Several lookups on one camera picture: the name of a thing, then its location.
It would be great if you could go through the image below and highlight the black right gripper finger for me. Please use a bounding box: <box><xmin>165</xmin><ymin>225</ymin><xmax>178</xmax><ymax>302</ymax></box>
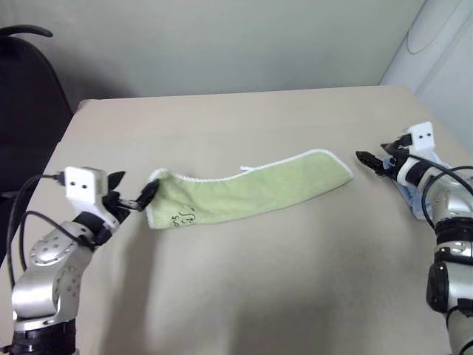
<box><xmin>355</xmin><ymin>150</ymin><xmax>388</xmax><ymax>177</ymax></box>
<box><xmin>381</xmin><ymin>134</ymin><xmax>408</xmax><ymax>153</ymax></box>

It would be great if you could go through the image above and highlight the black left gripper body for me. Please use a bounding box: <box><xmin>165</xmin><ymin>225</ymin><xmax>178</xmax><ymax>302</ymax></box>
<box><xmin>103</xmin><ymin>192</ymin><xmax>132</xmax><ymax>225</ymax></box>

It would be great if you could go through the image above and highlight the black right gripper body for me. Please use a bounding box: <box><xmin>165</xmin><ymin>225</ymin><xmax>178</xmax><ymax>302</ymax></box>
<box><xmin>384</xmin><ymin>145</ymin><xmax>411</xmax><ymax>175</ymax></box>

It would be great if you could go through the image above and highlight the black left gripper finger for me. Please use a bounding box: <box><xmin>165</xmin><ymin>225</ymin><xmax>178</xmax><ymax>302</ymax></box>
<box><xmin>107</xmin><ymin>170</ymin><xmax>127</xmax><ymax>195</ymax></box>
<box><xmin>119</xmin><ymin>179</ymin><xmax>161</xmax><ymax>212</ymax></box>

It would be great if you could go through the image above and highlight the green towel with white trim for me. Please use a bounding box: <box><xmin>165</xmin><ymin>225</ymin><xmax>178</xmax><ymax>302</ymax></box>
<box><xmin>145</xmin><ymin>148</ymin><xmax>354</xmax><ymax>230</ymax></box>

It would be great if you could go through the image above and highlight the light blue cloth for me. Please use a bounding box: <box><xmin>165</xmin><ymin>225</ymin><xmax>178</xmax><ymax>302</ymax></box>
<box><xmin>382</xmin><ymin>154</ymin><xmax>454</xmax><ymax>223</ymax></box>

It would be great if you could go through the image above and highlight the white panel with oval mark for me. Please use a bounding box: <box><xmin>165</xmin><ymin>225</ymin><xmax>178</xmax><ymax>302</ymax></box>
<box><xmin>379</xmin><ymin>0</ymin><xmax>473</xmax><ymax>158</ymax></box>

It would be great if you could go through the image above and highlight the black office chair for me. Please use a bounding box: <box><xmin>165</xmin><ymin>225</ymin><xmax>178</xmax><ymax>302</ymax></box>
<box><xmin>0</xmin><ymin>24</ymin><xmax>75</xmax><ymax>268</ymax></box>

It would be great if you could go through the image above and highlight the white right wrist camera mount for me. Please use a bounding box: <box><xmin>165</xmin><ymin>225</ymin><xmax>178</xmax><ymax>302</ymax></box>
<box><xmin>396</xmin><ymin>120</ymin><xmax>435</xmax><ymax>183</ymax></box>

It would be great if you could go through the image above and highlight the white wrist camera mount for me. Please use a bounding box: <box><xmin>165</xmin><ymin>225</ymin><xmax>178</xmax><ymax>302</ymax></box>
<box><xmin>396</xmin><ymin>120</ymin><xmax>435</xmax><ymax>183</ymax></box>
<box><xmin>64</xmin><ymin>166</ymin><xmax>122</xmax><ymax>227</ymax></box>

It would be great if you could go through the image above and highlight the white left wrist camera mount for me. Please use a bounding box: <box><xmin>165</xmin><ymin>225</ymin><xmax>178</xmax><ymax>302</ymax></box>
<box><xmin>64</xmin><ymin>166</ymin><xmax>122</xmax><ymax>227</ymax></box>

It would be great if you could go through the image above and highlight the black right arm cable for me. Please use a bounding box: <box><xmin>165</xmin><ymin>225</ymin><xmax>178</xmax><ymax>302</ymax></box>
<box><xmin>409</xmin><ymin>154</ymin><xmax>473</xmax><ymax>231</ymax></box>

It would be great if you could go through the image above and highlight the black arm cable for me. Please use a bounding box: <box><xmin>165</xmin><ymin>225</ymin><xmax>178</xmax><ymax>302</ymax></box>
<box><xmin>7</xmin><ymin>171</ymin><xmax>94</xmax><ymax>291</ymax></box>
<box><xmin>409</xmin><ymin>154</ymin><xmax>473</xmax><ymax>231</ymax></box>

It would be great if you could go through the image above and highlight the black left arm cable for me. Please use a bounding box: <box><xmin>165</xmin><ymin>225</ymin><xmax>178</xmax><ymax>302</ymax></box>
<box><xmin>7</xmin><ymin>171</ymin><xmax>94</xmax><ymax>291</ymax></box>

